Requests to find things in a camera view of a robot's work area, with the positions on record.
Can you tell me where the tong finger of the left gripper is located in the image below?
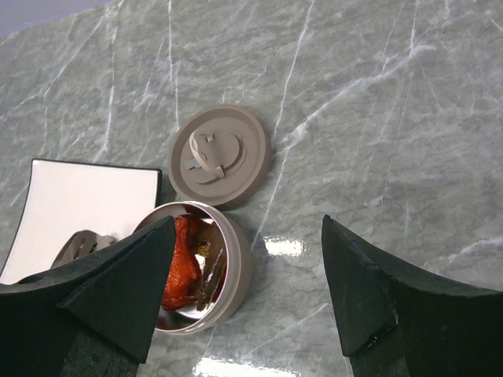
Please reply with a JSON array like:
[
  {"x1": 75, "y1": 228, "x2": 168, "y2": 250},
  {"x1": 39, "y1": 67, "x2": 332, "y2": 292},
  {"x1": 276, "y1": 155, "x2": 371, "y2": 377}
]
[{"x1": 50, "y1": 230, "x2": 116, "y2": 269}]

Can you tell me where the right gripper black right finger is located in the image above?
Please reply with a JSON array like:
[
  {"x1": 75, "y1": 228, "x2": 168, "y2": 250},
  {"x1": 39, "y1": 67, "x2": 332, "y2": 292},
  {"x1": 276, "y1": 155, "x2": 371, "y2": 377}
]
[{"x1": 321, "y1": 217, "x2": 502, "y2": 376}]

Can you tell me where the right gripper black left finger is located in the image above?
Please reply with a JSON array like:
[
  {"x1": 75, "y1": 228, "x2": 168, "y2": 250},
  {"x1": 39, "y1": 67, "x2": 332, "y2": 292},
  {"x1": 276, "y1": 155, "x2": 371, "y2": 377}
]
[{"x1": 1, "y1": 217, "x2": 176, "y2": 376}]

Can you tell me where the orange chicken leg piece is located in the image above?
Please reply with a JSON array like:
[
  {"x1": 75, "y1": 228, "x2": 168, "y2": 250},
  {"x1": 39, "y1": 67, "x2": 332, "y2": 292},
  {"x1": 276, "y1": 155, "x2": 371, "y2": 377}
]
[{"x1": 162, "y1": 214, "x2": 204, "y2": 311}]

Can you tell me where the round metal lunch tin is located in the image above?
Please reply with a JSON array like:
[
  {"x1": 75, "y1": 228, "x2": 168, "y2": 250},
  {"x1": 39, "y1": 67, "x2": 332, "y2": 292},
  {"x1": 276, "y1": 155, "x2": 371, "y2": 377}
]
[{"x1": 137, "y1": 201, "x2": 253, "y2": 335}]

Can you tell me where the brown mushroom slice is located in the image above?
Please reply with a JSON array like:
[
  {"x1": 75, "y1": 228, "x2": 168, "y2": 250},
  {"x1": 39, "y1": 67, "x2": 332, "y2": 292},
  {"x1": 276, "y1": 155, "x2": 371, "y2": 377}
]
[{"x1": 195, "y1": 225, "x2": 227, "y2": 312}]

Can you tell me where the white square plate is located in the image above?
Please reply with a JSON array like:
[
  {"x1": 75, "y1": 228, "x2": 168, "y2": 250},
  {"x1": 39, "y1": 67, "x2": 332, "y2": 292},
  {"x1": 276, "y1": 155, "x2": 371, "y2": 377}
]
[{"x1": 1, "y1": 159, "x2": 162, "y2": 284}]

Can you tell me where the round taupe lid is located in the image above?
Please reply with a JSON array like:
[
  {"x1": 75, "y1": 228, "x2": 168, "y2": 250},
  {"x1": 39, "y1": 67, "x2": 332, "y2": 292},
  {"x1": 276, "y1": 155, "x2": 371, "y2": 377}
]
[{"x1": 168, "y1": 104, "x2": 272, "y2": 209}]

